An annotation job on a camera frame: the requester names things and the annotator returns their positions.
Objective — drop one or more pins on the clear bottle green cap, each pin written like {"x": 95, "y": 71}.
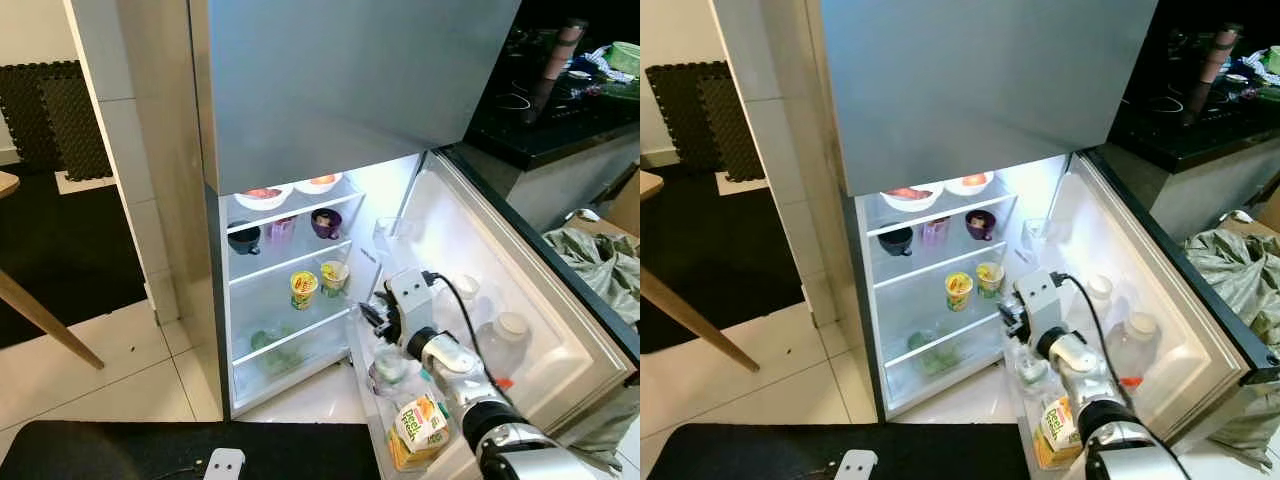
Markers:
{"x": 390, "y": 370}
{"x": 1032, "y": 368}

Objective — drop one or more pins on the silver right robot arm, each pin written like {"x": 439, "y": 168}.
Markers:
{"x": 1078, "y": 358}
{"x": 450, "y": 360}

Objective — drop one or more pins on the clear glass fridge shelf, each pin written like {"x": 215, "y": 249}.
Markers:
{"x": 960, "y": 211}
{"x": 905, "y": 354}
{"x": 275, "y": 268}
{"x": 300, "y": 212}
{"x": 260, "y": 352}
{"x": 915, "y": 272}

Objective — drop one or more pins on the white lit fridge body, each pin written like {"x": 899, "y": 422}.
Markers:
{"x": 1045, "y": 185}
{"x": 400, "y": 185}

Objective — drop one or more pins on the yellow green noodle cup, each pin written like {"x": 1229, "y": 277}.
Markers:
{"x": 335, "y": 280}
{"x": 990, "y": 282}

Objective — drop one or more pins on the yellow noodle cup red logo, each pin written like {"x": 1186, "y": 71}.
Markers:
{"x": 304, "y": 292}
{"x": 959, "y": 294}

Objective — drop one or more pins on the green leafy vegetables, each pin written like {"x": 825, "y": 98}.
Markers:
{"x": 935, "y": 352}
{"x": 272, "y": 348}

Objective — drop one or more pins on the purple mug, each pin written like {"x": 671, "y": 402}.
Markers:
{"x": 326, "y": 228}
{"x": 980, "y": 229}

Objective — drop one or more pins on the clear bottle white cap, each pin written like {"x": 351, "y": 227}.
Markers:
{"x": 1100, "y": 288}
{"x": 465, "y": 287}

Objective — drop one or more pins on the pink plastic cup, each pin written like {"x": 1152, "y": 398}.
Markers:
{"x": 282, "y": 232}
{"x": 935, "y": 233}

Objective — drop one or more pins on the yellow juice pack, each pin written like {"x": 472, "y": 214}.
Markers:
{"x": 420, "y": 430}
{"x": 1058, "y": 432}

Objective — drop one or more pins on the black mug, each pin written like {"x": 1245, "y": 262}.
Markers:
{"x": 245, "y": 240}
{"x": 896, "y": 243}

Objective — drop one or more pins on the clear bottle cream cap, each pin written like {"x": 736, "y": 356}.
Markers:
{"x": 512, "y": 325}
{"x": 1142, "y": 326}

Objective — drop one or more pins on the small white bowl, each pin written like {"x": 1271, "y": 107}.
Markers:
{"x": 955, "y": 190}
{"x": 305, "y": 188}

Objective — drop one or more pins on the red orange fruit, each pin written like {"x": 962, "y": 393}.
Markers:
{"x": 973, "y": 181}
{"x": 322, "y": 181}

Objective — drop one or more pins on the wide white bowl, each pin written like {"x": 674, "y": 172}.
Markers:
{"x": 250, "y": 203}
{"x": 898, "y": 205}

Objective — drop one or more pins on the reddish long sweet potato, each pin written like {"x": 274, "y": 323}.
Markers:
{"x": 262, "y": 192}
{"x": 908, "y": 193}

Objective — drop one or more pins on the grey green woven sack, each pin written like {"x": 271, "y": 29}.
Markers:
{"x": 600, "y": 270}
{"x": 1240, "y": 275}

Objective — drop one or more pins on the grey steel freezer door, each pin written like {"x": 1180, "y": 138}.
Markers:
{"x": 350, "y": 80}
{"x": 990, "y": 80}

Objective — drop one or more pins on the black cooktop counter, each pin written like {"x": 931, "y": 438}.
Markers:
{"x": 530, "y": 120}
{"x": 1160, "y": 130}

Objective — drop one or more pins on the dark carpet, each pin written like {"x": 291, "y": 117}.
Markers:
{"x": 60, "y": 230}
{"x": 730, "y": 240}

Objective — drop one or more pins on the wooden table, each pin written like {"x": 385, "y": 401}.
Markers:
{"x": 700, "y": 320}
{"x": 50, "y": 318}

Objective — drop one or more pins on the black foam floor tile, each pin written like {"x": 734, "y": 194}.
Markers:
{"x": 20, "y": 115}
{"x": 670, "y": 115}
{"x": 80, "y": 130}
{"x": 735, "y": 130}

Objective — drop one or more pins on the brown pink tumbler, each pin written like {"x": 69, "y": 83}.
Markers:
{"x": 1220, "y": 55}
{"x": 568, "y": 50}

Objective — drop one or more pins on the green bowl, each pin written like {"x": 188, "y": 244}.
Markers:
{"x": 1272, "y": 60}
{"x": 625, "y": 58}

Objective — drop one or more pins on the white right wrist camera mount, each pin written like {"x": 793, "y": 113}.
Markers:
{"x": 1040, "y": 295}
{"x": 410, "y": 295}

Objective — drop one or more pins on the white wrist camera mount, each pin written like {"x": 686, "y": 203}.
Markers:
{"x": 410, "y": 295}
{"x": 225, "y": 465}
{"x": 857, "y": 467}
{"x": 1040, "y": 295}

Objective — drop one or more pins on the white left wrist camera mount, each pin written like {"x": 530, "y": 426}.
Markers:
{"x": 857, "y": 467}
{"x": 225, "y": 465}

